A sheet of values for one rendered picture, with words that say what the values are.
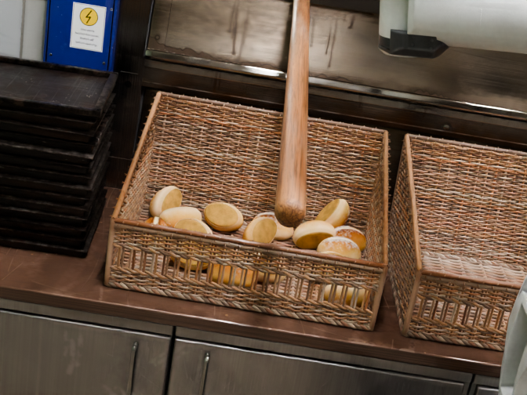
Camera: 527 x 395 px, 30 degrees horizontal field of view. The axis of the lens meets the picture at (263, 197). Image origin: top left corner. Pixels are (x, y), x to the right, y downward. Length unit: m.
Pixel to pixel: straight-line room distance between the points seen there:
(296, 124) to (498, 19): 0.28
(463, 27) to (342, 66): 1.07
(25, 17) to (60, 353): 0.80
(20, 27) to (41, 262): 0.59
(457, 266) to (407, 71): 0.47
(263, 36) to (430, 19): 1.07
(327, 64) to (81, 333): 0.83
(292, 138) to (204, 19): 1.22
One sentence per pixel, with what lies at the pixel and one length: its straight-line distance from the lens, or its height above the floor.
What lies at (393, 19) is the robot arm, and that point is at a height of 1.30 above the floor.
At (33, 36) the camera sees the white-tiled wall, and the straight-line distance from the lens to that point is 2.34.
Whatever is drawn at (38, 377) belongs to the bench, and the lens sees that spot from 2.05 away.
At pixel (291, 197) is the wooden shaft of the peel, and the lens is 0.91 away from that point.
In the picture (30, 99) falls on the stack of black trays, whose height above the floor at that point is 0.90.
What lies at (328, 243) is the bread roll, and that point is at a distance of 2.17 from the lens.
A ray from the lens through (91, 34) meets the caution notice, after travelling 2.27.
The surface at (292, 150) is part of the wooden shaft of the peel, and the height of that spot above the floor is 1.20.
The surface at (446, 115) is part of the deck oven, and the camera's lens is 2.32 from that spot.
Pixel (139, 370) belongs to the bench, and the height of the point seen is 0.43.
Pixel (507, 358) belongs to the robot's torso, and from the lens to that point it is 1.63.
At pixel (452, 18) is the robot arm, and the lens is 1.21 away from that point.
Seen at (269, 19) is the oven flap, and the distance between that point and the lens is 2.26.
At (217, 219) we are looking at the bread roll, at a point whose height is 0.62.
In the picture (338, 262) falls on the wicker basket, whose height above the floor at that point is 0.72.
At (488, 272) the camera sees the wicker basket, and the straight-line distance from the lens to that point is 2.33.
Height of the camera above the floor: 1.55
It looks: 23 degrees down
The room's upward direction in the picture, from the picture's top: 10 degrees clockwise
